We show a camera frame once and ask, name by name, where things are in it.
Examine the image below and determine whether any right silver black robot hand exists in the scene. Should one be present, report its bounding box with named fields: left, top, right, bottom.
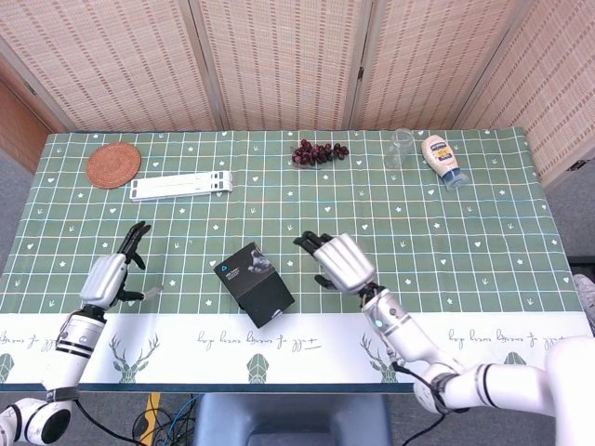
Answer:
left=292, top=230, right=377, bottom=296

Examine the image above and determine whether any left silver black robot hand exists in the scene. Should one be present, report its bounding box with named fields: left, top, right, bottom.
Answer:
left=79, top=220, right=165, bottom=311

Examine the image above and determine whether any black cardboard box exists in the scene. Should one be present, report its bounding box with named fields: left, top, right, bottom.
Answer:
left=213, top=241, right=297, bottom=329

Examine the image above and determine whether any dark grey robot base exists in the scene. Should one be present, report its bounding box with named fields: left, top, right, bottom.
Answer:
left=192, top=393, right=394, bottom=446

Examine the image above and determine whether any green checked deer tablecloth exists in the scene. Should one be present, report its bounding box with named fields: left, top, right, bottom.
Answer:
left=0, top=127, right=595, bottom=396

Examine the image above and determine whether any round woven rattan coaster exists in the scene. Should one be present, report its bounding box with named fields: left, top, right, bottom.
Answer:
left=85, top=142, right=142, bottom=190

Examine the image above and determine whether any dark red grape bunch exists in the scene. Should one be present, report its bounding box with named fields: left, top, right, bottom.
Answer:
left=291, top=138, right=350, bottom=169

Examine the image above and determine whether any white folded stand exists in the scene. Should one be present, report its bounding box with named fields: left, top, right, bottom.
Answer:
left=129, top=170, right=234, bottom=203

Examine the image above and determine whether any clear glass jar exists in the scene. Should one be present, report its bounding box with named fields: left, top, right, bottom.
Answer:
left=383, top=128, right=415, bottom=170

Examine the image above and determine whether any mayonnaise squeeze bottle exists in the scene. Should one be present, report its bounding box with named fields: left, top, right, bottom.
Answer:
left=420, top=133, right=469, bottom=190

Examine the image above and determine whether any woven bamboo folding screen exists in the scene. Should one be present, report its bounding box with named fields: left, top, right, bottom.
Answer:
left=0, top=0, right=595, bottom=191

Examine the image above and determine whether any grey white shoe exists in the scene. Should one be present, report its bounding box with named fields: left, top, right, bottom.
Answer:
left=572, top=272, right=595, bottom=329

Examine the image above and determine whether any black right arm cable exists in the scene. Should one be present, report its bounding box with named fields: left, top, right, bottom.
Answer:
left=390, top=361, right=469, bottom=446

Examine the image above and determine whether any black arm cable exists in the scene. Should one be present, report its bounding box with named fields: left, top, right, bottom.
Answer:
left=73, top=399, right=140, bottom=446
left=390, top=361, right=469, bottom=446

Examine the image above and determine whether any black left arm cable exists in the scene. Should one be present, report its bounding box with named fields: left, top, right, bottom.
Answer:
left=73, top=399, right=140, bottom=446

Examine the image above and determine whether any black floor cable bundle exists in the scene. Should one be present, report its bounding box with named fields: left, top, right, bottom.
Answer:
left=132, top=394, right=205, bottom=446

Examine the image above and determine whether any blue floor cable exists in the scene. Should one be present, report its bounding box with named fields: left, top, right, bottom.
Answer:
left=165, top=394, right=201, bottom=446

